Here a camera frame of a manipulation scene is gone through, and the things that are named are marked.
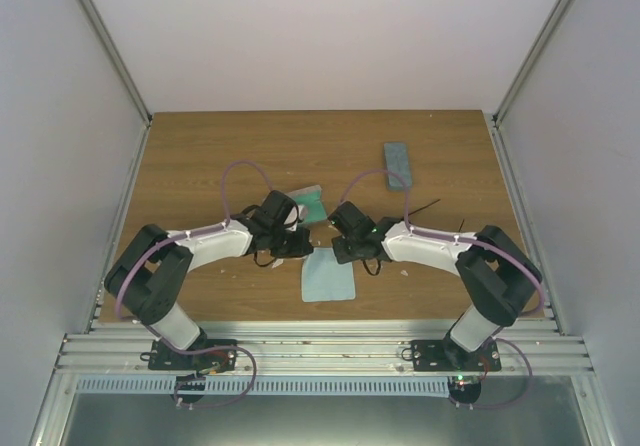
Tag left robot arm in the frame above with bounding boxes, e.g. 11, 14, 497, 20
104, 190, 314, 370

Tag dark round sunglasses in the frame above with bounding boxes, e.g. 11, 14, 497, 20
407, 198, 467, 232

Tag blue cleaning cloth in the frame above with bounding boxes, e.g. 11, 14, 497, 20
301, 248, 356, 303

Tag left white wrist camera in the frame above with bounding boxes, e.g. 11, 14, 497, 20
297, 204, 309, 223

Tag slotted cable duct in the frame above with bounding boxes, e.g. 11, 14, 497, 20
76, 374, 449, 398

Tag teal glasses case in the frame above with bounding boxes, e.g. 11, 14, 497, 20
383, 142, 413, 191

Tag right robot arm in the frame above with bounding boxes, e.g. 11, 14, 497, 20
329, 201, 545, 371

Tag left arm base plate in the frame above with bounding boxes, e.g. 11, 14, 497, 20
139, 339, 237, 373

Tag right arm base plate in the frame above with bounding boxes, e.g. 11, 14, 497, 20
400, 339, 502, 373

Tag aluminium frame rail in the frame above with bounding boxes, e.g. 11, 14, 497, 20
55, 318, 594, 376

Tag white paper scraps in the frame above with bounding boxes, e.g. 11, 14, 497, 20
216, 240, 314, 277

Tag grey glasses case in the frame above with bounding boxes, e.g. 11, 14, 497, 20
287, 185, 327, 226

